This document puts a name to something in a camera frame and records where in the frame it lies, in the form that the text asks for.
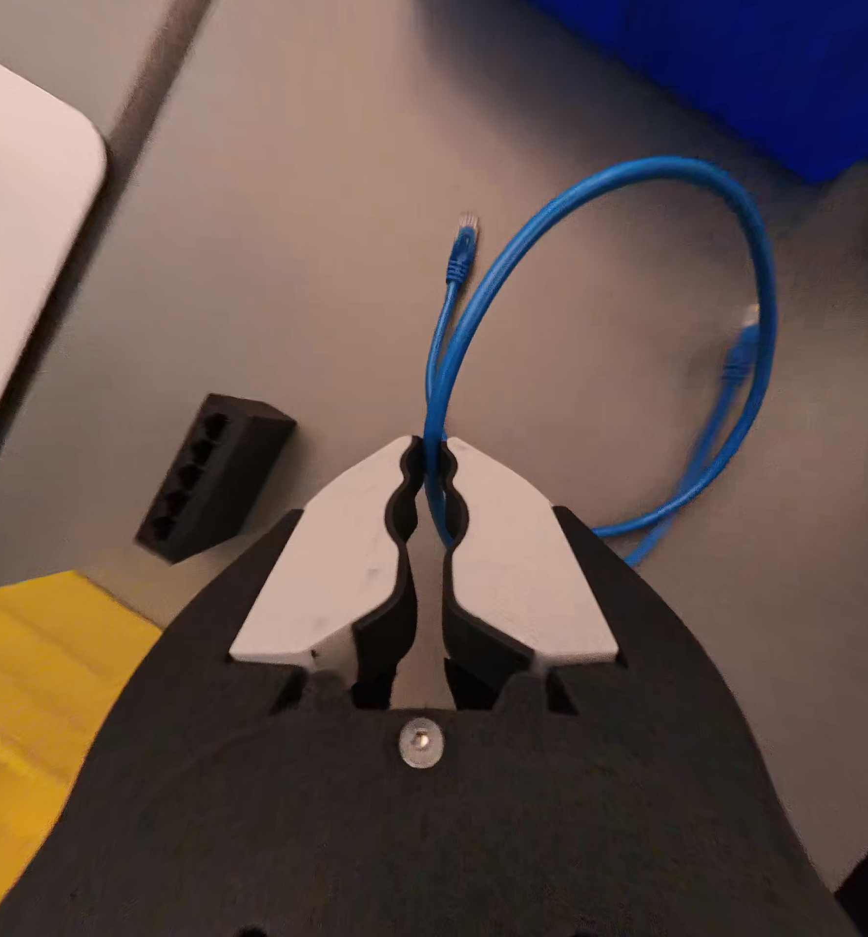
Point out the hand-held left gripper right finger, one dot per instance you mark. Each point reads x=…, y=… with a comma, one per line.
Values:
x=529, y=571

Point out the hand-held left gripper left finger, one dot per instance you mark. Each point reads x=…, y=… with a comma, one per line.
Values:
x=324, y=571

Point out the black network switch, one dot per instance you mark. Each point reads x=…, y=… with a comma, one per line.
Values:
x=258, y=439

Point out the yellow plastic bin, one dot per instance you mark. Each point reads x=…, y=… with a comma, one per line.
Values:
x=24, y=695

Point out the blue plastic bin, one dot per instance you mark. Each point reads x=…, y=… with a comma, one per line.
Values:
x=734, y=73

